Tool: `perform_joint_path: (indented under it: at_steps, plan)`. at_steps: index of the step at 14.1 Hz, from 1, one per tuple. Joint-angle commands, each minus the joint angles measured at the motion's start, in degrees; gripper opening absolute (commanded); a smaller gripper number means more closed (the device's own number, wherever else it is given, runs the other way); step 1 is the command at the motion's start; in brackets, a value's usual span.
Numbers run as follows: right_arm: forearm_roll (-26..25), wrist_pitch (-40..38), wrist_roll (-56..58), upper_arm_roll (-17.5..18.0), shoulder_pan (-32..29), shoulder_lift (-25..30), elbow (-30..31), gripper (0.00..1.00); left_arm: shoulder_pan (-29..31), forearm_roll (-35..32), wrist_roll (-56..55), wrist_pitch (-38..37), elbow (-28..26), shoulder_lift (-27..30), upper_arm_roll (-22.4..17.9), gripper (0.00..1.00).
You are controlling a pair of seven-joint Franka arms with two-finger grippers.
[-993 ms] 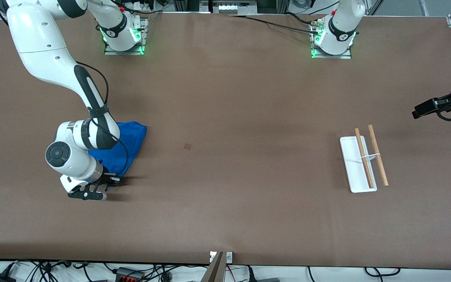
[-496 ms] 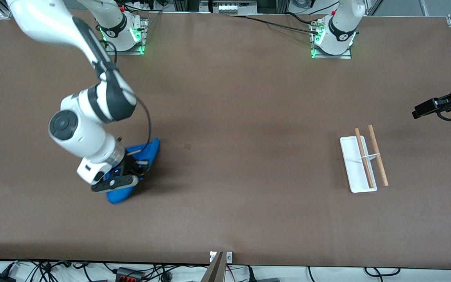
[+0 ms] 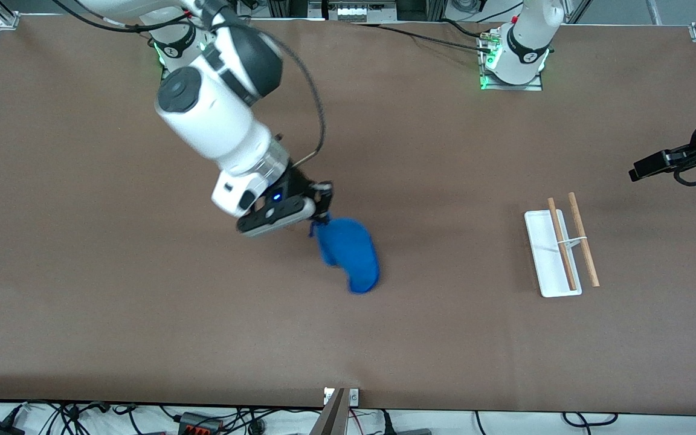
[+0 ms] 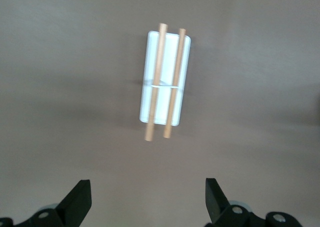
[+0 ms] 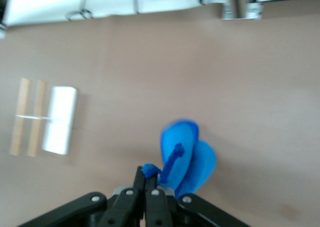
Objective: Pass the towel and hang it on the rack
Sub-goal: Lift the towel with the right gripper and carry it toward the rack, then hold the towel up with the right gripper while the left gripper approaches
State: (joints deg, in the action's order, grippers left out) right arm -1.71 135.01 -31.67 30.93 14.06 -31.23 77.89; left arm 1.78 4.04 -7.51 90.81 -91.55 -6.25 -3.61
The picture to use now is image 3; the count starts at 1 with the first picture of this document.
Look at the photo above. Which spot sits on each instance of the blue microfibre towel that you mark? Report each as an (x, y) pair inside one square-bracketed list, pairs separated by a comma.
[(348, 254)]

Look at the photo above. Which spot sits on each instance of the white rack with wooden rods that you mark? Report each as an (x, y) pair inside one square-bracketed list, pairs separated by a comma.
[(550, 260)]

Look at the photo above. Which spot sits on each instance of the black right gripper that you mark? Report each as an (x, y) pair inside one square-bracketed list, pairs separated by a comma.
[(300, 184)]

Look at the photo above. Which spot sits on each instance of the brown camera mount pole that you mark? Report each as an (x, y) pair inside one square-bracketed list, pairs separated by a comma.
[(331, 420)]

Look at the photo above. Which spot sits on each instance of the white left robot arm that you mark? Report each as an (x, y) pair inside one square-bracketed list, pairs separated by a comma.
[(526, 36)]

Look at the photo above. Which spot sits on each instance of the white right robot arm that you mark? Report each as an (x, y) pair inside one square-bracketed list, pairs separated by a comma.
[(215, 121)]

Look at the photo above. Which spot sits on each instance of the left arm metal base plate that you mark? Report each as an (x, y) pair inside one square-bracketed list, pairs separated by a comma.
[(535, 84)]

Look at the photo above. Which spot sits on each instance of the black power adapter red buttons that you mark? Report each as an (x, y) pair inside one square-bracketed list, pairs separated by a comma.
[(200, 424)]

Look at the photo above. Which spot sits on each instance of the small metal camera bracket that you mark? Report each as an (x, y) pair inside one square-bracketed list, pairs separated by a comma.
[(354, 397)]

